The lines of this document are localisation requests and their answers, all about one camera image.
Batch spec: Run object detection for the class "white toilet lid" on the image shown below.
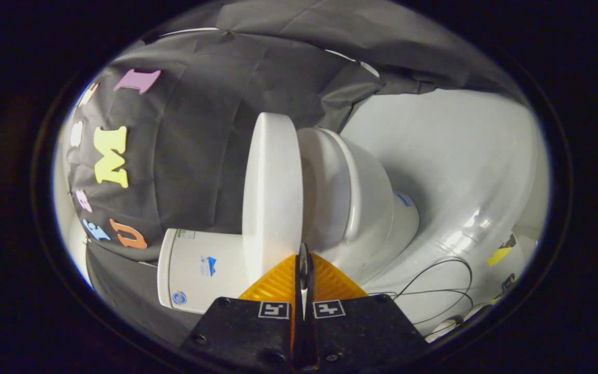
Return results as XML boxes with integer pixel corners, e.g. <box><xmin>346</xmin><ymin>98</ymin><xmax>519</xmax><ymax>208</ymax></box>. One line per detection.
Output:
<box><xmin>242</xmin><ymin>112</ymin><xmax>304</xmax><ymax>286</ymax></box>

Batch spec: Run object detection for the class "black backdrop cloth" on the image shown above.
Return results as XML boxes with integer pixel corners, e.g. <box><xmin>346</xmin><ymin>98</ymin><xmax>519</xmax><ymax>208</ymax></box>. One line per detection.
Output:
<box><xmin>63</xmin><ymin>0</ymin><xmax>528</xmax><ymax>344</ymax></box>

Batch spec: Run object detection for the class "white toilet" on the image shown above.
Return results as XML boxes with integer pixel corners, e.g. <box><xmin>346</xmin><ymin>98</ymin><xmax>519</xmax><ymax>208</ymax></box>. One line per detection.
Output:
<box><xmin>157</xmin><ymin>127</ymin><xmax>419</xmax><ymax>315</ymax></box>

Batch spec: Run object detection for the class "yellow black object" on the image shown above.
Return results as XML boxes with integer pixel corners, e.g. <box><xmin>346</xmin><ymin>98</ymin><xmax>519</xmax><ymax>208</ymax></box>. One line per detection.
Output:
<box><xmin>487</xmin><ymin>234</ymin><xmax>518</xmax><ymax>267</ymax></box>

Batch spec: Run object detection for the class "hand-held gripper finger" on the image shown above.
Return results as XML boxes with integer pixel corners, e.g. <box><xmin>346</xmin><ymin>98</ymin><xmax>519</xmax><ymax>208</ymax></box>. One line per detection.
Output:
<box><xmin>180</xmin><ymin>243</ymin><xmax>305</xmax><ymax>370</ymax></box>
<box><xmin>304</xmin><ymin>243</ymin><xmax>429</xmax><ymax>370</ymax></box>

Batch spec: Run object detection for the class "thin black cable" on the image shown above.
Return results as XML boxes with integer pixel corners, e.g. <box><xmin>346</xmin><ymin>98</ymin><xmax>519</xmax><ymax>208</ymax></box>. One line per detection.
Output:
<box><xmin>382</xmin><ymin>258</ymin><xmax>474</xmax><ymax>333</ymax></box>

